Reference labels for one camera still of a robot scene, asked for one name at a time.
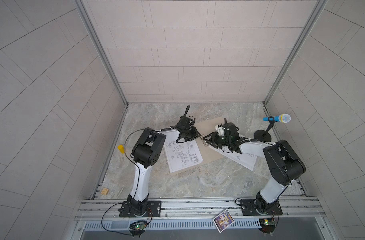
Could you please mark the right circuit board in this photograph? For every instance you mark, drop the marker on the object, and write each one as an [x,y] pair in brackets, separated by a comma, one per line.
[267,225]

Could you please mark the drawing paper sheet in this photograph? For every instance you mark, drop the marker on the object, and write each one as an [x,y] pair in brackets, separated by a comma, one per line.
[182,156]
[246,160]

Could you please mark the left green circuit board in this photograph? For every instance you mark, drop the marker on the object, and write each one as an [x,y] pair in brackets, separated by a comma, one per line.
[138,226]

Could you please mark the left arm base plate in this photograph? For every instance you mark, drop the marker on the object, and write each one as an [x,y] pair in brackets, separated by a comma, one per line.
[140,209]

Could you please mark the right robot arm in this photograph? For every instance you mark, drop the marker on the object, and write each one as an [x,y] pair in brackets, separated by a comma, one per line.
[284,165]

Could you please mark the blue yellow microphone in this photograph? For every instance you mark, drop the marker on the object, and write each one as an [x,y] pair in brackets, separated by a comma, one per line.
[283,118]

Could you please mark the aluminium rail frame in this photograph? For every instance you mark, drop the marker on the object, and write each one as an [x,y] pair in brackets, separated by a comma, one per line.
[200,208]

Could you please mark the colourful card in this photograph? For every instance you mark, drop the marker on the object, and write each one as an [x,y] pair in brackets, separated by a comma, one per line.
[223,220]

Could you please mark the small wooden block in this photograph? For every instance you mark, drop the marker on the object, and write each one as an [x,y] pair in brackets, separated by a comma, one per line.
[104,191]

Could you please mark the beige paper folder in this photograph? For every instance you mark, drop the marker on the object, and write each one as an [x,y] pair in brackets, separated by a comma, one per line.
[208,155]

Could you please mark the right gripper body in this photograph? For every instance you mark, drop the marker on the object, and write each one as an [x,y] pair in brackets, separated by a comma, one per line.
[219,141]

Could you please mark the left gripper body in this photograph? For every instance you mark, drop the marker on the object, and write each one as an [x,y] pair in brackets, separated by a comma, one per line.
[189,134]

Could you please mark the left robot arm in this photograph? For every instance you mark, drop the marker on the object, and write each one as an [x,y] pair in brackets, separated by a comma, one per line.
[146,153]

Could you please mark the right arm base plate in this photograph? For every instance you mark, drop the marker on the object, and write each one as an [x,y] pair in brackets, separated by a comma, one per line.
[260,208]

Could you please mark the yellow cylinder block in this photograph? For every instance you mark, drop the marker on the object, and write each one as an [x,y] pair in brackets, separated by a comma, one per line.
[121,149]

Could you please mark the metal folder clip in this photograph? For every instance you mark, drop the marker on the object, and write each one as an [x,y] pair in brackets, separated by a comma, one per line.
[204,141]

